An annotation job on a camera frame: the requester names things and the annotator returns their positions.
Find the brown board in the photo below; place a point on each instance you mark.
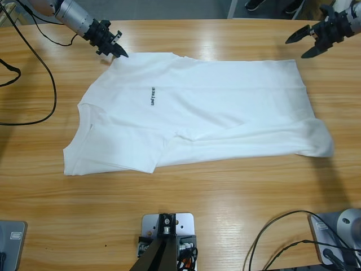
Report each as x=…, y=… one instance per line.
x=310, y=11

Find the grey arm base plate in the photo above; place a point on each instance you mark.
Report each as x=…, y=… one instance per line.
x=17, y=248
x=318, y=237

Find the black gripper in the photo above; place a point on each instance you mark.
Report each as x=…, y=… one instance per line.
x=334, y=29
x=101, y=35

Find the wooden crate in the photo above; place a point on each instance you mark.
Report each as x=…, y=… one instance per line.
x=5, y=19

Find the white t-shirt with black print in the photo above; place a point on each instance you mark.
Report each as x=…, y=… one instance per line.
x=197, y=113

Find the dark camera post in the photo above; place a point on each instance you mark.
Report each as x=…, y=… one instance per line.
x=160, y=254

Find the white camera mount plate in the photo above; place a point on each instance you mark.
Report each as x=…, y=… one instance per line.
x=186, y=223

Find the white post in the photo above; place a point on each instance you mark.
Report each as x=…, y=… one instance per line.
x=232, y=8

